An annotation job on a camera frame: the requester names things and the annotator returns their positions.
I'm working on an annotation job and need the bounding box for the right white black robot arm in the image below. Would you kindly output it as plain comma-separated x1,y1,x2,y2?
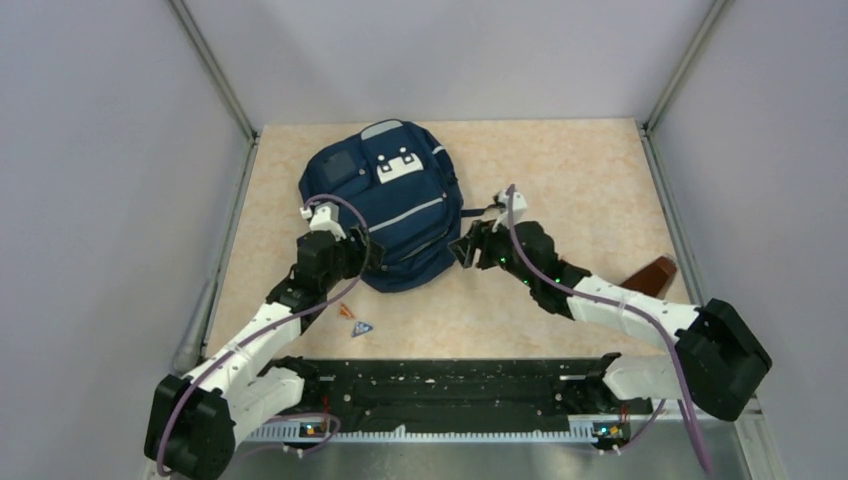
449,221,773,422

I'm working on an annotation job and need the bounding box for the purple cable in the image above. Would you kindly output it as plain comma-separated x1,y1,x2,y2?
156,193,371,477
504,184,715,478

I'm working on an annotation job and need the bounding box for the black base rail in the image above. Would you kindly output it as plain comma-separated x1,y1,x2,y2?
269,356,654,434

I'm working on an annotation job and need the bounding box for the navy blue student backpack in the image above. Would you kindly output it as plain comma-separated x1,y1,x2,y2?
298,119,485,293

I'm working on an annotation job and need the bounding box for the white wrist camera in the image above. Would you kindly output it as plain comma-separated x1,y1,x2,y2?
300,202,347,240
492,189,528,232

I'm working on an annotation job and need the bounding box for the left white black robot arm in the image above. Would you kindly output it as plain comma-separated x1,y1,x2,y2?
143,227,385,479

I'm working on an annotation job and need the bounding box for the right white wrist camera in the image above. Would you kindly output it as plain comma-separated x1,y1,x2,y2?
492,189,528,232

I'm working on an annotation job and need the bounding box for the blue triangular eraser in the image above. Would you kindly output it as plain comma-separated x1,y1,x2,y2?
351,321,374,338

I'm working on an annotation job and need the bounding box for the brown leather pouch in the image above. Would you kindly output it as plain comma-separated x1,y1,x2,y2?
619,254,678,299

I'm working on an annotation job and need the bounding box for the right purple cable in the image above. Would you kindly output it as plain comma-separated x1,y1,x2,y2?
504,184,715,478

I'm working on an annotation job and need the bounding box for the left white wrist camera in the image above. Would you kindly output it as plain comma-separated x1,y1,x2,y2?
300,202,347,240

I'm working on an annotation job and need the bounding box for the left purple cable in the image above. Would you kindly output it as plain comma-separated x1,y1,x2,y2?
156,193,371,477

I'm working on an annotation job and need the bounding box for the small orange eraser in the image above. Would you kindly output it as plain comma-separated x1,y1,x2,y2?
338,303,356,320

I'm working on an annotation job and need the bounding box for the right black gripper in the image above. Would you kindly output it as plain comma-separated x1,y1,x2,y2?
449,213,537,287

